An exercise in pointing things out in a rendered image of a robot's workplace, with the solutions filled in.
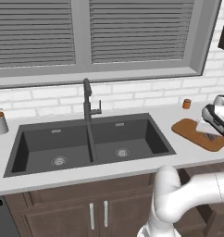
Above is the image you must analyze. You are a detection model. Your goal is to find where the brown cupboard door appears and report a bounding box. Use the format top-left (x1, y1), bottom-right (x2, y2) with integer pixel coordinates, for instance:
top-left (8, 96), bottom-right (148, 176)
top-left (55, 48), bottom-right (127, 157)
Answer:
top-left (22, 197), bottom-right (99, 237)
top-left (97, 190), bottom-right (156, 237)

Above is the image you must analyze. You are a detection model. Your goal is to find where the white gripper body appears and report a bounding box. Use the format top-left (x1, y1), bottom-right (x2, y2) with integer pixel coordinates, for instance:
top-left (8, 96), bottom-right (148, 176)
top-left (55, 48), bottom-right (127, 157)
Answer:
top-left (194, 118), bottom-right (223, 138)

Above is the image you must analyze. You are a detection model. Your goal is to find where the grey window blind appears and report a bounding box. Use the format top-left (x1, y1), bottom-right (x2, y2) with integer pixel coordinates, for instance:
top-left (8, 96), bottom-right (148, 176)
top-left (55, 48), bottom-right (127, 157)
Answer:
top-left (0, 0), bottom-right (77, 69)
top-left (89, 0), bottom-right (195, 65)

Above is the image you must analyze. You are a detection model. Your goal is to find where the grey soap dispenser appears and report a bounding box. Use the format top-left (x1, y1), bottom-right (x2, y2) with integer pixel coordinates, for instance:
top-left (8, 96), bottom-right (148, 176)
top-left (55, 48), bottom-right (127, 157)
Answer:
top-left (0, 106), bottom-right (10, 136)

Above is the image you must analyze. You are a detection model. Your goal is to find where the brown wooden cutting board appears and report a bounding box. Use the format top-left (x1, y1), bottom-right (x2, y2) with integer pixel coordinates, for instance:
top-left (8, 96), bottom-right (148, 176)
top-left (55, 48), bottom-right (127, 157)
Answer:
top-left (171, 118), bottom-right (224, 153)

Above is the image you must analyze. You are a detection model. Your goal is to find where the dark grey tap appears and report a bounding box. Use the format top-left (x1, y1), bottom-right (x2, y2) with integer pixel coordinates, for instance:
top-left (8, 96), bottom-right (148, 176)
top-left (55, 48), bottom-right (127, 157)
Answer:
top-left (82, 78), bottom-right (103, 123)

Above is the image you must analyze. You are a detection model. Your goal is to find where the small brown jar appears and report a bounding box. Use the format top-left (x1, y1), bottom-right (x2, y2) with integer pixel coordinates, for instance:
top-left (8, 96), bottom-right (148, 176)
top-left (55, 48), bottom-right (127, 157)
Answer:
top-left (181, 98), bottom-right (193, 110)

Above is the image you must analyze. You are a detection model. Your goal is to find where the dark grey double sink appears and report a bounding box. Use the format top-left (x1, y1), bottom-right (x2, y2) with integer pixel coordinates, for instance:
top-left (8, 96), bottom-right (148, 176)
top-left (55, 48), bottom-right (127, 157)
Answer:
top-left (3, 112), bottom-right (177, 179)

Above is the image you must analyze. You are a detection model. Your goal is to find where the dark grey dishwasher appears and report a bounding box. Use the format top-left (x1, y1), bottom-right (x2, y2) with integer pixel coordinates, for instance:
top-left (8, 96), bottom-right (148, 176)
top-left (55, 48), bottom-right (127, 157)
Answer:
top-left (0, 195), bottom-right (21, 237)

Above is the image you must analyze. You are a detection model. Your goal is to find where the brown drawer cabinet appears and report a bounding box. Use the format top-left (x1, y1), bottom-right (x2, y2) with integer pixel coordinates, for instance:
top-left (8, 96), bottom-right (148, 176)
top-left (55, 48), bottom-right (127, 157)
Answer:
top-left (177, 161), bottom-right (224, 237)

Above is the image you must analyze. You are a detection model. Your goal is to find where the silver cupboard handle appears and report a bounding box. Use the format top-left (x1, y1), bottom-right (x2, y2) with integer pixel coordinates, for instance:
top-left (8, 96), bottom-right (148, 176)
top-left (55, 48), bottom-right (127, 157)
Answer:
top-left (103, 200), bottom-right (109, 229)
top-left (88, 202), bottom-right (95, 231)

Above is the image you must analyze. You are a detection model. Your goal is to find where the grey window frame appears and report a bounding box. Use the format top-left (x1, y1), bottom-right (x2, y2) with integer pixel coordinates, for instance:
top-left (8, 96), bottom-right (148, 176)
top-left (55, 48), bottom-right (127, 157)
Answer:
top-left (0, 0), bottom-right (223, 90)

